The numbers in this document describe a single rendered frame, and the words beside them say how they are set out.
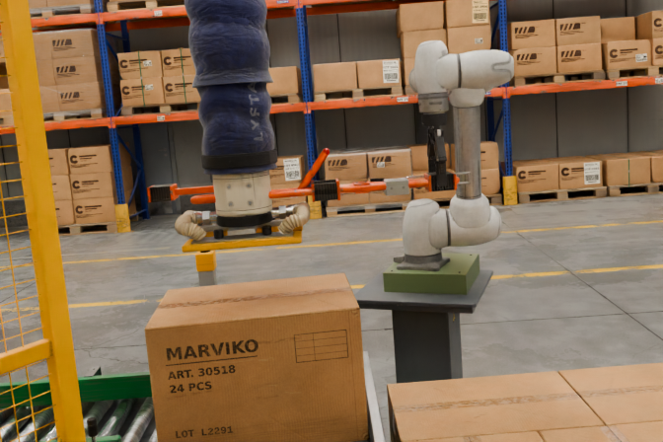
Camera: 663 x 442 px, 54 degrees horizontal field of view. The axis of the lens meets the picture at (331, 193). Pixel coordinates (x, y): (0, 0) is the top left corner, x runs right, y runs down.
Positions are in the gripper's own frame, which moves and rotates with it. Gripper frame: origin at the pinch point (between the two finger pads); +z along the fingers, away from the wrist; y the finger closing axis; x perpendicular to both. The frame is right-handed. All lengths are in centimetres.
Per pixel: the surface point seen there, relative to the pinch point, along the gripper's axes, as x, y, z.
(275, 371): -52, 21, 48
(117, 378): -112, -21, 64
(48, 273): -101, 46, 10
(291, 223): -44.8, 13.0, 7.8
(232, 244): -62, 16, 12
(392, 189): -14.5, 3.9, 1.5
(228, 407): -66, 22, 58
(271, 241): -51, 16, 12
